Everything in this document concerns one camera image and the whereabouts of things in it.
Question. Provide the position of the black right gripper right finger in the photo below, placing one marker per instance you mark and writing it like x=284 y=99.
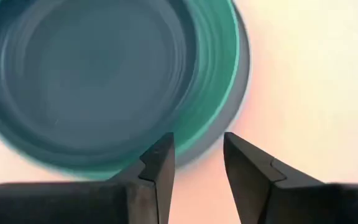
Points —
x=253 y=186

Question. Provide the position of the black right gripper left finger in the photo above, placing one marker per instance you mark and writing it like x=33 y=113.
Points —
x=157 y=174

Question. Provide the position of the green plastic plate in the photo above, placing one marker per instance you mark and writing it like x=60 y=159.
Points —
x=89 y=77

